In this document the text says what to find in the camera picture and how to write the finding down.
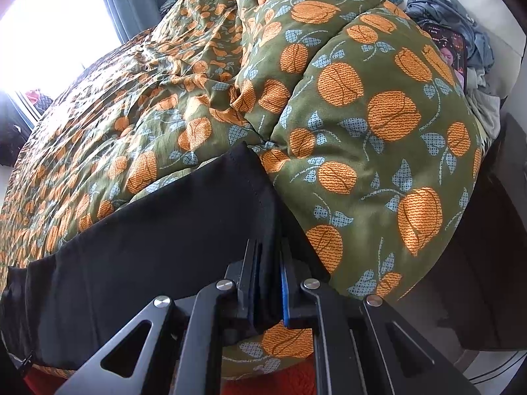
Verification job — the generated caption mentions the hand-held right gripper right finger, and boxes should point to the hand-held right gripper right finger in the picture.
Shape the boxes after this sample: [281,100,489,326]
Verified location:
[280,236,482,395]

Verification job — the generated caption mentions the glass balcony door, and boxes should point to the glass balcony door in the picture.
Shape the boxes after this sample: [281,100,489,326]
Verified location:
[0,0,126,123]

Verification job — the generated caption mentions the green orange floral quilt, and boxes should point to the green orange floral quilt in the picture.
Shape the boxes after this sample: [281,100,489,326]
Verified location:
[0,0,485,381]

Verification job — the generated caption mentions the black smartphone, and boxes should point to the black smartphone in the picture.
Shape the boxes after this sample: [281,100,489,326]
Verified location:
[421,20,471,92]

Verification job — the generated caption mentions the cream padded headboard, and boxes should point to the cream padded headboard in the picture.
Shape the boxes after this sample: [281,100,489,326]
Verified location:
[358,0,520,100]

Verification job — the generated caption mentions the red garment on balcony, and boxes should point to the red garment on balcony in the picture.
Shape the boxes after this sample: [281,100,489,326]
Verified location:
[24,89,55,110]

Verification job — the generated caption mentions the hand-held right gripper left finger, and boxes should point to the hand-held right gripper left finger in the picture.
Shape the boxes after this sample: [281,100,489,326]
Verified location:
[53,239,268,395]

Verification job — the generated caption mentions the black pants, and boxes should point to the black pants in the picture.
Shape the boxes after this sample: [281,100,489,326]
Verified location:
[0,142,332,372]

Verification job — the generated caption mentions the blue grey crumpled clothes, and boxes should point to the blue grey crumpled clothes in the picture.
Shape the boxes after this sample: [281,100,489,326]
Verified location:
[405,0,495,91]

